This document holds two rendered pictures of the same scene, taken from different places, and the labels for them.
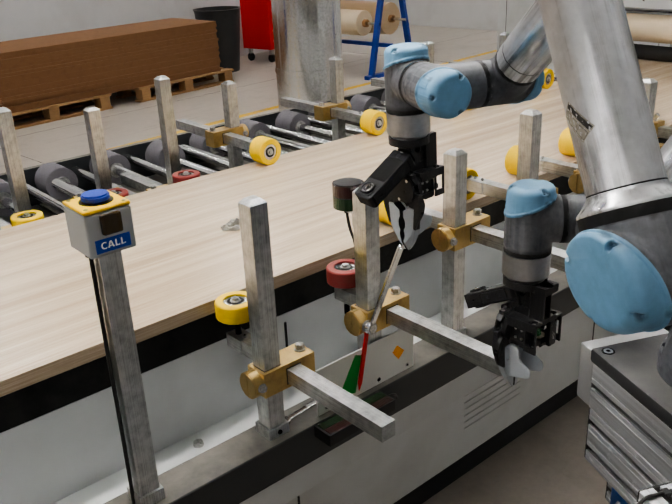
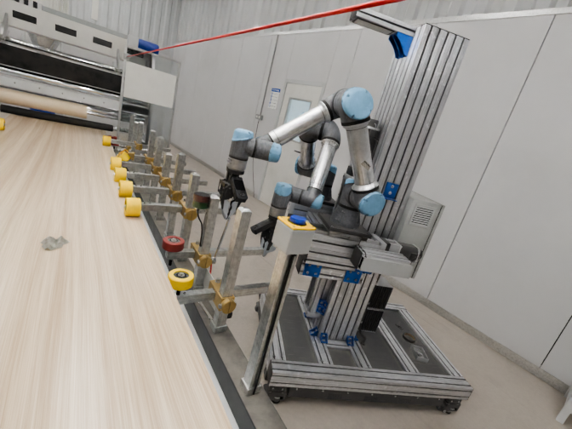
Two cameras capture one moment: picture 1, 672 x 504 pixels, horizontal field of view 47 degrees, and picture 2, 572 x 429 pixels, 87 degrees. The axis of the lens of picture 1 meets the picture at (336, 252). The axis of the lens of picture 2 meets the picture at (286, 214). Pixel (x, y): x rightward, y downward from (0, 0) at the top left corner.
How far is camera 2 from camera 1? 146 cm
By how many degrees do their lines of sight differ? 81
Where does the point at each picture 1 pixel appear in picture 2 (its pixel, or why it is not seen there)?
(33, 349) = (174, 370)
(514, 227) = (285, 199)
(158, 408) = not seen: hidden behind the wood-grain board
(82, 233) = (308, 241)
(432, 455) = not seen: hidden behind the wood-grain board
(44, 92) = not seen: outside the picture
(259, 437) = (220, 334)
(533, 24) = (297, 130)
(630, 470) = (327, 256)
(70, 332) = (161, 346)
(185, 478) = (240, 368)
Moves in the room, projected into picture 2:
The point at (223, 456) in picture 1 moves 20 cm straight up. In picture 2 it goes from (229, 350) to (242, 298)
